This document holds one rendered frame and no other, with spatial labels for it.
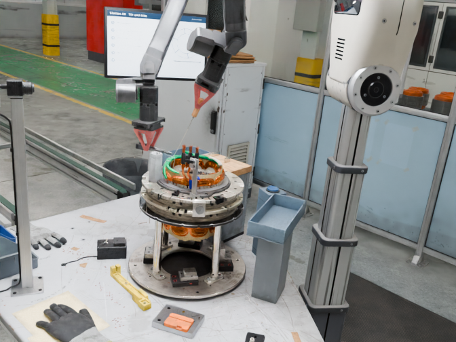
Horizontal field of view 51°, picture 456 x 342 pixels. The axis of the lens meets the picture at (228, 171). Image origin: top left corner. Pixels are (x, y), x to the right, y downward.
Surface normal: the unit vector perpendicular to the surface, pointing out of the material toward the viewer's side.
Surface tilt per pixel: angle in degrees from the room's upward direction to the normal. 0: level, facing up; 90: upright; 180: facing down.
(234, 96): 90
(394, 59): 109
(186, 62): 83
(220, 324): 0
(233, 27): 128
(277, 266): 90
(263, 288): 90
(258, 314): 0
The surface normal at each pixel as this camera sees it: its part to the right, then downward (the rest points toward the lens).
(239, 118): 0.72, 0.29
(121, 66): 0.32, 0.22
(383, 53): 0.11, 0.63
